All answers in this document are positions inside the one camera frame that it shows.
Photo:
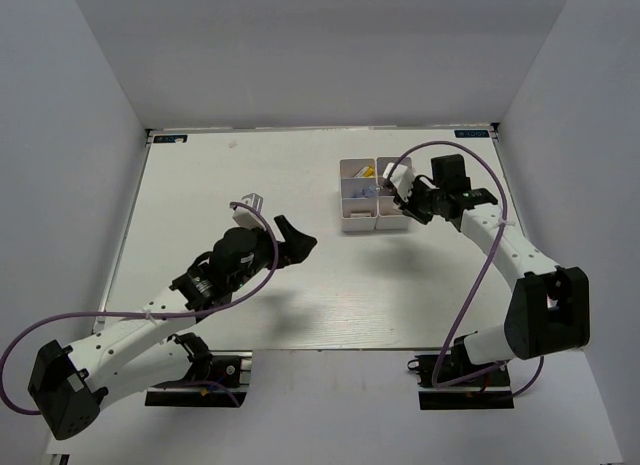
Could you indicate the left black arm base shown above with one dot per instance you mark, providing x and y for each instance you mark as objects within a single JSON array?
[{"x": 222, "y": 383}]

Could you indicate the clear blue pen pack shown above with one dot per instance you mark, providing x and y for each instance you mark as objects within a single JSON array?
[{"x": 367, "y": 192}]

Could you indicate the right white divided container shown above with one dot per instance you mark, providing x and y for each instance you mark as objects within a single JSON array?
[{"x": 389, "y": 217}]

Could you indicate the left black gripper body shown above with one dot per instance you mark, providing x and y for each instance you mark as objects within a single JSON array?
[{"x": 266, "y": 250}]

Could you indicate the blue table label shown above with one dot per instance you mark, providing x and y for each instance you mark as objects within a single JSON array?
[
  {"x": 170, "y": 139},
  {"x": 471, "y": 133}
]

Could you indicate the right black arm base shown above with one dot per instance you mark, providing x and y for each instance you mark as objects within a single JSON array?
[{"x": 488, "y": 392}]

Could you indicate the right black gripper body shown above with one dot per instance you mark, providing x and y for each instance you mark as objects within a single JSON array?
[{"x": 424, "y": 194}]

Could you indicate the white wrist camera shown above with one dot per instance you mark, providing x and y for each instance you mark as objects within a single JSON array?
[
  {"x": 398, "y": 179},
  {"x": 246, "y": 211}
]

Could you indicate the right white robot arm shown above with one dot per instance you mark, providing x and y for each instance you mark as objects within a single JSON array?
[{"x": 549, "y": 310}]

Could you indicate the white divided container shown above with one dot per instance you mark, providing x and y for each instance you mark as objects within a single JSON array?
[
  {"x": 348, "y": 184},
  {"x": 389, "y": 217}
]

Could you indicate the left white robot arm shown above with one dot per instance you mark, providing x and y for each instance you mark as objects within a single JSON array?
[{"x": 72, "y": 384}]

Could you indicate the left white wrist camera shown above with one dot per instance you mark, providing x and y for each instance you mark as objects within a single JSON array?
[{"x": 246, "y": 211}]

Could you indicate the left blue table label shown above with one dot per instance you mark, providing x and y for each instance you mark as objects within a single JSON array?
[{"x": 170, "y": 139}]

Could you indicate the right blue table label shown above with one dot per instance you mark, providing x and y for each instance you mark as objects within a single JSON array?
[{"x": 471, "y": 133}]

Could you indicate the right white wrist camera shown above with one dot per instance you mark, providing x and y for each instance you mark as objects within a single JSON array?
[{"x": 398, "y": 179}]

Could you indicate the left white divided container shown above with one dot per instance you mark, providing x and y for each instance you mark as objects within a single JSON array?
[{"x": 348, "y": 184}]

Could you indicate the white boxed eraser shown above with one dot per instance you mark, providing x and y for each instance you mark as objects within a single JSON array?
[{"x": 360, "y": 215}]

